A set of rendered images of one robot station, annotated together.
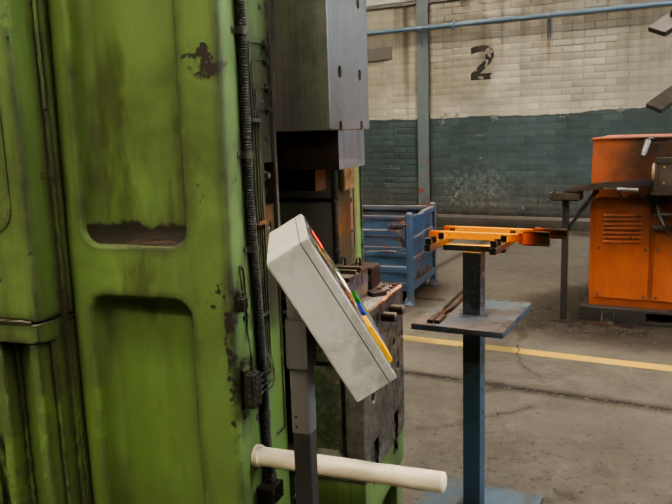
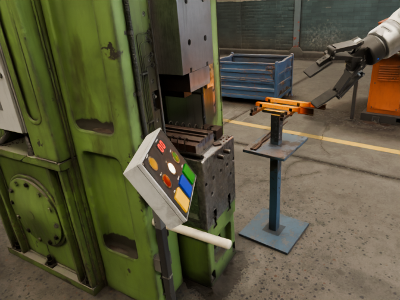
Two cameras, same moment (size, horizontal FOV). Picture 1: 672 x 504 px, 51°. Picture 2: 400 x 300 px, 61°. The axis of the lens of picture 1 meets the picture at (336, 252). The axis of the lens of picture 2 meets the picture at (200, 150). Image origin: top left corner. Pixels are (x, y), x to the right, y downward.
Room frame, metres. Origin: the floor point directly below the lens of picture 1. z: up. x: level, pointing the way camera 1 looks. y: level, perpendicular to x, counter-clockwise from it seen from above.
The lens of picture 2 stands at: (0.15, -0.36, 1.70)
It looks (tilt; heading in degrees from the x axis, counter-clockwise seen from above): 25 degrees down; 12
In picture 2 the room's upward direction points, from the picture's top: 5 degrees counter-clockwise
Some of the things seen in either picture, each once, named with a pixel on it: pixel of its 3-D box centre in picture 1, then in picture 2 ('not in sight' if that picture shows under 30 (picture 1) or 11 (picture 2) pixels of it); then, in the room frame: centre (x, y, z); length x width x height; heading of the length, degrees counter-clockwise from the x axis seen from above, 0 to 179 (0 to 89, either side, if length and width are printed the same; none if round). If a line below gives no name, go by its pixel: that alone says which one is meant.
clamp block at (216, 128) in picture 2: (356, 275); (211, 131); (2.03, -0.06, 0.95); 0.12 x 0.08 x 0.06; 69
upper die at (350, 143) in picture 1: (277, 150); (166, 76); (1.91, 0.15, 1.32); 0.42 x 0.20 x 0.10; 69
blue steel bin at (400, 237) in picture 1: (357, 248); (252, 77); (5.94, -0.19, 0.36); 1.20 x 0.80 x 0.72; 67
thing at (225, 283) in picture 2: not in sight; (220, 274); (1.82, -0.09, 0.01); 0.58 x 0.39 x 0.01; 159
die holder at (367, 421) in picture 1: (292, 368); (181, 172); (1.97, 0.14, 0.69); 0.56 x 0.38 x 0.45; 69
